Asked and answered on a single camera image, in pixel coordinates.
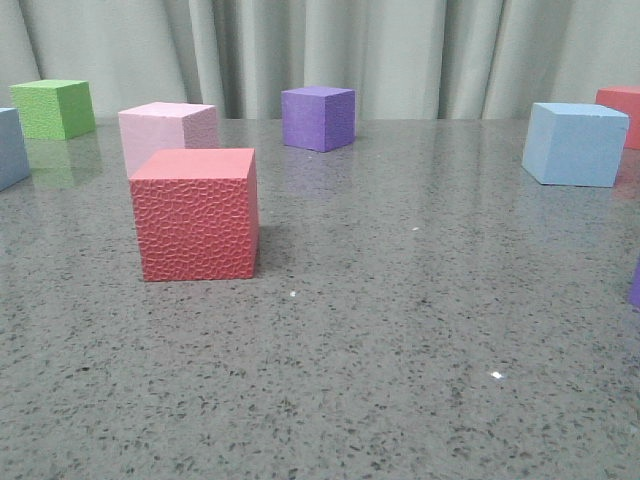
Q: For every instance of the light blue foam cube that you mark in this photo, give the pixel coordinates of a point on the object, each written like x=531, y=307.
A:
x=574, y=144

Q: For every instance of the purple foam cube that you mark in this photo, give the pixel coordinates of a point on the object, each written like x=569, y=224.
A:
x=318, y=118

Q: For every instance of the large red textured cube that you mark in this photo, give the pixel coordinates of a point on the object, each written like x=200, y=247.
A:
x=196, y=214

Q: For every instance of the pink foam cube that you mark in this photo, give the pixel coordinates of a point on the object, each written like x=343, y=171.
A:
x=154, y=126

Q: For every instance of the grey-green curtain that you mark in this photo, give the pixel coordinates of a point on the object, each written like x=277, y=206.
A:
x=405, y=59

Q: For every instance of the green foam cube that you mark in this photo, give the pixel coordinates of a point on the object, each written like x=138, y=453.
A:
x=54, y=109

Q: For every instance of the purple cube at right edge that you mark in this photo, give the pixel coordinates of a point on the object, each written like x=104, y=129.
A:
x=634, y=290

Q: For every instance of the red foam cube at right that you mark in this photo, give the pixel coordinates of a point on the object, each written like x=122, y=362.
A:
x=625, y=99

